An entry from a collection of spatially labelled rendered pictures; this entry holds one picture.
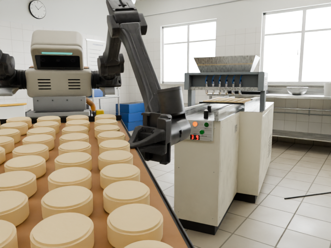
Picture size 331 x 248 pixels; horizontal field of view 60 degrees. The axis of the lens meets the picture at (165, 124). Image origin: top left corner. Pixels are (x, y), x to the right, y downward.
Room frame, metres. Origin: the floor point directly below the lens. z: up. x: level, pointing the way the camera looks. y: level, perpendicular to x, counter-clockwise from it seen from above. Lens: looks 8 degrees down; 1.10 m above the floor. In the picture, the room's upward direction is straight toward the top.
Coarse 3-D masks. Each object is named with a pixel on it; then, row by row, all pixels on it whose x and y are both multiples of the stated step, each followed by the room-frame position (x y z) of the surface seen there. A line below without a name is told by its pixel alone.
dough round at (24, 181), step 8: (0, 176) 0.32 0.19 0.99; (8, 176) 0.32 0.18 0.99; (16, 176) 0.32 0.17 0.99; (24, 176) 0.32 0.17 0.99; (32, 176) 0.32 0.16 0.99; (0, 184) 0.30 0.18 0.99; (8, 184) 0.30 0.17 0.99; (16, 184) 0.30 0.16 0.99; (24, 184) 0.31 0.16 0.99; (32, 184) 0.31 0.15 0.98; (24, 192) 0.30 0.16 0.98; (32, 192) 0.31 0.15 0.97
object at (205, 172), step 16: (208, 112) 2.39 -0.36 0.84; (224, 128) 1.98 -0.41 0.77; (176, 144) 2.02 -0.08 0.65; (192, 144) 1.97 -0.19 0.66; (208, 144) 1.92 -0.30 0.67; (224, 144) 1.99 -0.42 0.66; (176, 160) 2.02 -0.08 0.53; (192, 160) 1.97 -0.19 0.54; (208, 160) 1.92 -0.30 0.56; (224, 160) 2.01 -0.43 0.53; (176, 176) 2.02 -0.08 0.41; (192, 176) 1.97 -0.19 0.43; (208, 176) 1.92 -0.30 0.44; (224, 176) 2.02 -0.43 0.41; (176, 192) 2.02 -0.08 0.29; (192, 192) 1.97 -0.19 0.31; (208, 192) 1.92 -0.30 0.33; (224, 192) 2.04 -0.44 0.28; (176, 208) 2.02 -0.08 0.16; (192, 208) 1.97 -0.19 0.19; (208, 208) 1.92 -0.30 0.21; (224, 208) 2.06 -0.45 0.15; (192, 224) 2.00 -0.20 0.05; (208, 224) 1.92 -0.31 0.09
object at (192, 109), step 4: (232, 96) 3.79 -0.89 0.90; (200, 104) 2.49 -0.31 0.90; (204, 104) 2.57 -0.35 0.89; (208, 104) 2.69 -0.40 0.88; (212, 104) 2.81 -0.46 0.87; (216, 104) 2.95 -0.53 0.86; (220, 104) 3.10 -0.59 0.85; (188, 108) 2.18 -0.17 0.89; (192, 108) 2.27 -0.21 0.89; (196, 108) 2.36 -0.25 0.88; (200, 108) 2.47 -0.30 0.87; (204, 108) 2.57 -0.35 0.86; (188, 112) 2.19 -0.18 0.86; (192, 112) 2.27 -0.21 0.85; (196, 112) 2.36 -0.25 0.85
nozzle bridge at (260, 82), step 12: (204, 72) 2.65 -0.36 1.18; (216, 72) 2.61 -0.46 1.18; (228, 72) 2.56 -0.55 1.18; (240, 72) 2.52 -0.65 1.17; (252, 72) 2.48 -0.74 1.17; (264, 72) 2.44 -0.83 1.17; (192, 84) 2.79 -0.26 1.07; (204, 84) 2.74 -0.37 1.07; (216, 84) 2.69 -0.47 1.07; (228, 84) 2.65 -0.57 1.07; (252, 84) 2.56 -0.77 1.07; (264, 84) 2.45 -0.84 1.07; (192, 96) 2.84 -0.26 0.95; (264, 96) 2.53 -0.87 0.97; (264, 108) 2.54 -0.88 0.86
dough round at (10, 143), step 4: (0, 136) 0.49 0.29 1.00; (4, 136) 0.49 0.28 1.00; (0, 140) 0.46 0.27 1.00; (4, 140) 0.46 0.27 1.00; (8, 140) 0.47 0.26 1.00; (12, 140) 0.47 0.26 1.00; (0, 144) 0.45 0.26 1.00; (4, 144) 0.45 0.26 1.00; (8, 144) 0.46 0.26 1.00; (12, 144) 0.47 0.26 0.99; (4, 148) 0.45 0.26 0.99; (8, 148) 0.46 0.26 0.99; (12, 148) 0.47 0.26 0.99; (8, 152) 0.46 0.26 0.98
